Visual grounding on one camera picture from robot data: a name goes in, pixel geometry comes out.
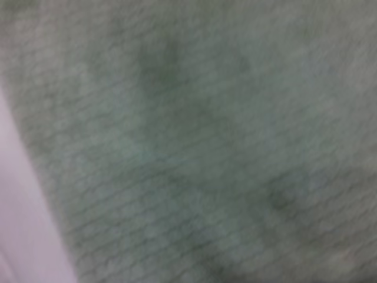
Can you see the light green ribbed towel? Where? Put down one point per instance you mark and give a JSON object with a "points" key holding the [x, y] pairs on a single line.
{"points": [[206, 132]]}

